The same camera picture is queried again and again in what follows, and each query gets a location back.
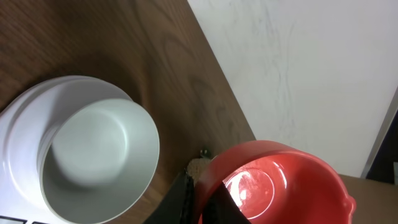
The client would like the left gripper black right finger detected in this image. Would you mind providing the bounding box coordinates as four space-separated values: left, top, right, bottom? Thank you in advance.
202 184 251 224

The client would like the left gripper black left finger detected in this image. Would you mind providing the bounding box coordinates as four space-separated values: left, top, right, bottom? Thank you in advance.
144 169 195 224

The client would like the red plastic measuring scoop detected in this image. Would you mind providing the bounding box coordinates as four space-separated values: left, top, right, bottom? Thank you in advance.
193 140 356 224

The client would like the grey plastic bowl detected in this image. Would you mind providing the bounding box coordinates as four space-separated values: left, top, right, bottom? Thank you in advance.
40 99 160 223

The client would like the white digital kitchen scale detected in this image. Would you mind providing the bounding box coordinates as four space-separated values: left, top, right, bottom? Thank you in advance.
1 75 130 223

